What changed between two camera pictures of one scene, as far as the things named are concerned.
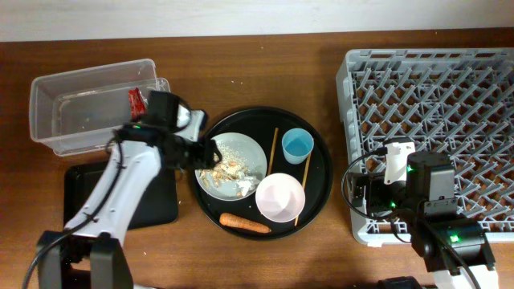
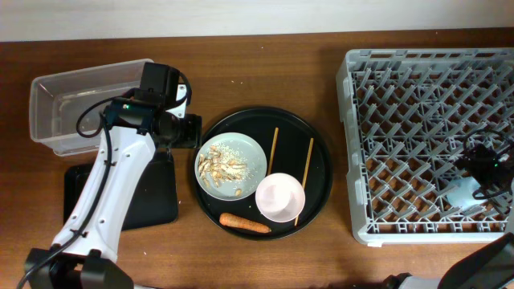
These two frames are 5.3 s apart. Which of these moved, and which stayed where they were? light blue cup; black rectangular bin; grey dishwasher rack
Moved: light blue cup
Stayed: black rectangular bin; grey dishwasher rack
